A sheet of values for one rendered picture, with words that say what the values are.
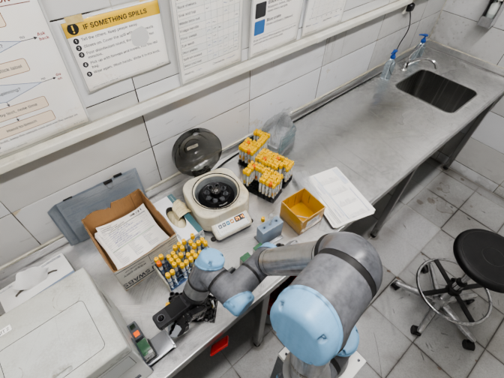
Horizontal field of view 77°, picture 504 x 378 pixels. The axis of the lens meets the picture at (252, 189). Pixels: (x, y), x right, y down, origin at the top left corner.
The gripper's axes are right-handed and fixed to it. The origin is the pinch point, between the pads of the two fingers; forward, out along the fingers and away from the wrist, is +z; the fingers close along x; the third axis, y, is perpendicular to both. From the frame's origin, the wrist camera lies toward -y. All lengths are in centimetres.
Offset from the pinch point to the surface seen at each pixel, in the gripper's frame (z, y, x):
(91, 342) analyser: -14.0, -26.2, 1.9
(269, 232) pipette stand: -27.8, 40.8, 6.6
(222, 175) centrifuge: -32, 41, 40
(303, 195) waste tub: -38, 65, 12
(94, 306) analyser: -16.1, -22.7, 9.8
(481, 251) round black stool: -45, 132, -55
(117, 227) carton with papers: -3.9, 3.7, 47.9
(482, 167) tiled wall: -69, 271, -27
